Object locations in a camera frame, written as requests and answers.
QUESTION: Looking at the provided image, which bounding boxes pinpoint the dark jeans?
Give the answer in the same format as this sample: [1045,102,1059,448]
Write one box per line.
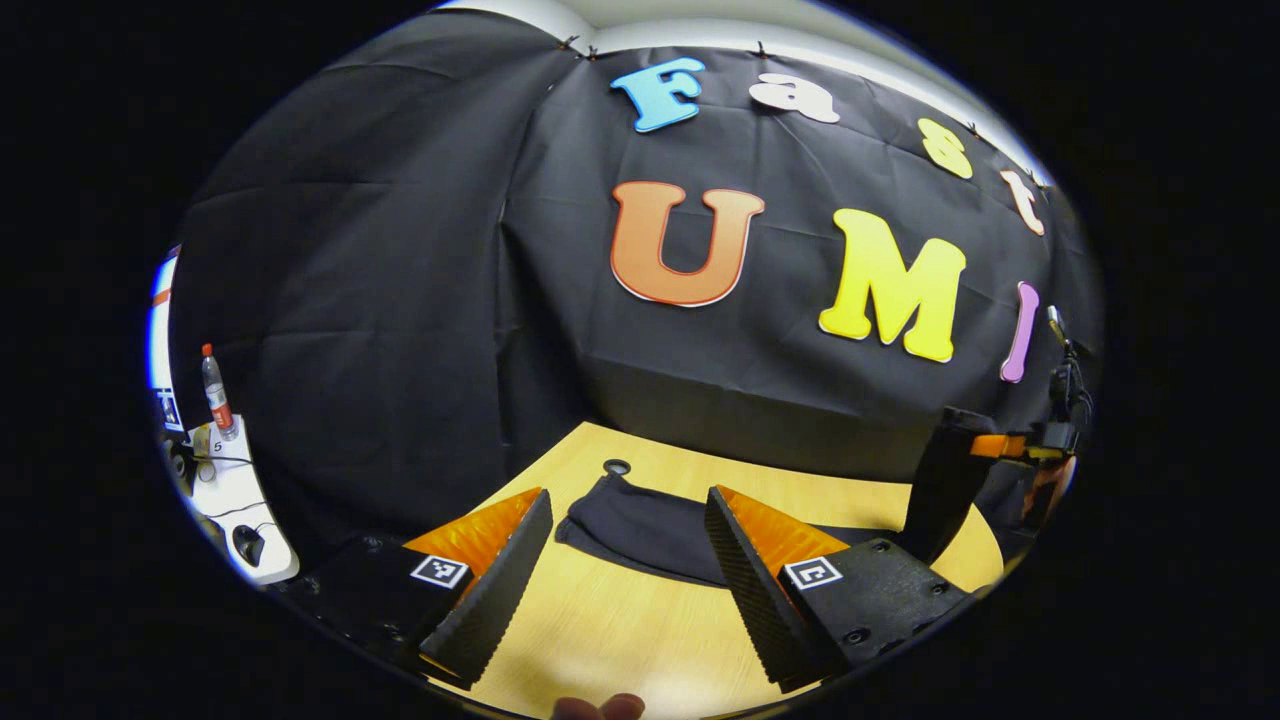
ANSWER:
[555,473,906,588]

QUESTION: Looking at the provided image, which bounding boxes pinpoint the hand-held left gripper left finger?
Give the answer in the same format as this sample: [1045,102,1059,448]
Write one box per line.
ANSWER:
[285,487,556,691]

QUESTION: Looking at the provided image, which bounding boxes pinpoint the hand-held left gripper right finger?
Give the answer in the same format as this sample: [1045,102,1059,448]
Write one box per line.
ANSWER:
[703,484,976,693]

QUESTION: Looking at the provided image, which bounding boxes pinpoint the black backdrop cloth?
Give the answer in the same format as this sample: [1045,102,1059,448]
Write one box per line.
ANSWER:
[165,10,1106,561]

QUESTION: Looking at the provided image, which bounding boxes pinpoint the white side table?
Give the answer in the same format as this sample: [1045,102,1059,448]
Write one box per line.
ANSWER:
[160,415,301,586]

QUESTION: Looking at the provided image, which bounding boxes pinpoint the clear bottle with red cap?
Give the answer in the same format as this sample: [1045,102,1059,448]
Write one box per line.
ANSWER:
[200,343,242,443]

